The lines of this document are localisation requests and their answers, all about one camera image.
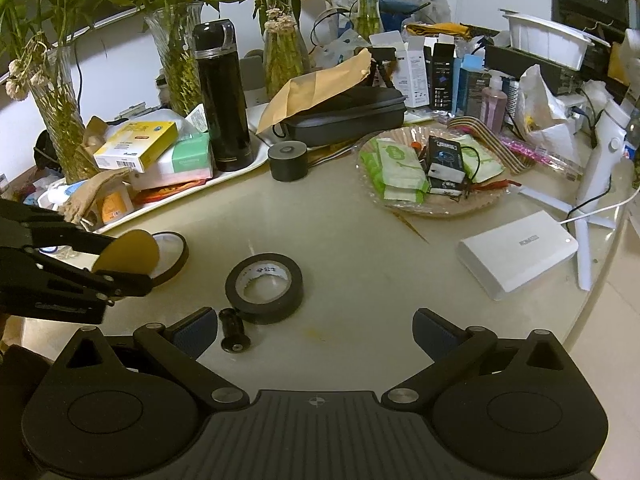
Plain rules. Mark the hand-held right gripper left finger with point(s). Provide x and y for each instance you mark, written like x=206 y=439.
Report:
x=192 y=334

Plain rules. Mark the white carton box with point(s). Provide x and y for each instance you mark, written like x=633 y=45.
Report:
x=412 y=70

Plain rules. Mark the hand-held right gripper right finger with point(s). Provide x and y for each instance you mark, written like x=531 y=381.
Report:
x=434 y=334

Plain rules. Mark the small black printed box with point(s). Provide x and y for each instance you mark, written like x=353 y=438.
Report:
x=445 y=155

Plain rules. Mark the glass bowl with packets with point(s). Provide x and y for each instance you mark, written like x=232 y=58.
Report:
x=370 y=185

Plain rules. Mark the white plastic bag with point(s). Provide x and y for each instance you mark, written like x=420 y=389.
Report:
x=545 y=105

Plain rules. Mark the white gimbal stand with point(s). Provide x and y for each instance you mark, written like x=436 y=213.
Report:
x=602 y=150

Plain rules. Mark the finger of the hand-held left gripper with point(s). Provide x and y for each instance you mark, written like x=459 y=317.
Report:
x=75 y=290
x=75 y=235

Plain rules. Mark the white and blue tube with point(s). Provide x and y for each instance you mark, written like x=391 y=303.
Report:
x=60 y=195

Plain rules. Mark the green tissue pack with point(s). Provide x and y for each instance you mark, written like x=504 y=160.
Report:
x=185 y=157

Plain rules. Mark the black electrical tape roll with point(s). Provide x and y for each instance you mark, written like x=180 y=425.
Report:
x=287 y=292

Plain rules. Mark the black hard case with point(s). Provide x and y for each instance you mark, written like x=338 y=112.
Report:
x=345 y=115

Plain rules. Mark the white rectangular power brick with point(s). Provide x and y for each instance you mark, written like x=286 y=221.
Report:
x=515 y=255

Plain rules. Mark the small black stick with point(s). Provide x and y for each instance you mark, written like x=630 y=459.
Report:
x=230 y=330

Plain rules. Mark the short black cylinder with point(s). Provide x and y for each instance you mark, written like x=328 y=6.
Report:
x=287 y=162

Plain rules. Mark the narrow glass vase with bamboo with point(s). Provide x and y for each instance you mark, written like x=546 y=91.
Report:
x=369 y=15

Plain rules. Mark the black carton box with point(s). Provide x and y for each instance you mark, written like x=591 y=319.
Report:
x=442 y=77

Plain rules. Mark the green wipes packet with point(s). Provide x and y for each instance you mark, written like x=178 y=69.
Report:
x=400 y=165

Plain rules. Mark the brown paper envelope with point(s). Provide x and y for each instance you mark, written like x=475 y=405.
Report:
x=320 y=85

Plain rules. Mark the black thermos flask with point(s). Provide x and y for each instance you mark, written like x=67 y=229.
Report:
x=222 y=105

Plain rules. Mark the blue carton box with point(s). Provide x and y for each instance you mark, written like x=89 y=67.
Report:
x=472 y=87

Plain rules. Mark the yellow egg-shaped case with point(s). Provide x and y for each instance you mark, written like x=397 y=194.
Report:
x=127 y=255

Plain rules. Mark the white food container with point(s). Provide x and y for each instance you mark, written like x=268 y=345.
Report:
x=545 y=37

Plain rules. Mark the tall glass vase with stems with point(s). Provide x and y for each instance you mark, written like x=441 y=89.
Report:
x=177 y=60
x=65 y=125

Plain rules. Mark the pink liquid bottle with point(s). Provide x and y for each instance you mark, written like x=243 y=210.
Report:
x=494 y=105

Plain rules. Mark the yellow medicine box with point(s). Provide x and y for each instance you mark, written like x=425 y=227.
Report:
x=135 y=147

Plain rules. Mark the pink beaded strip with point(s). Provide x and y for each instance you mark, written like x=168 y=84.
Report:
x=545 y=157

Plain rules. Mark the glass flask with dried flowers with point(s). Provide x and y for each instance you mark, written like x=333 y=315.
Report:
x=285 y=65

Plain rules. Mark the orange packet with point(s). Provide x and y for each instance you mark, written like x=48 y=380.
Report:
x=114 y=207

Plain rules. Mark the brown cloth pouch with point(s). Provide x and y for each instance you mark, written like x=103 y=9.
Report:
x=95 y=192

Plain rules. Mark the white plastic tray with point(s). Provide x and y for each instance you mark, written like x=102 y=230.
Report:
x=250 y=162

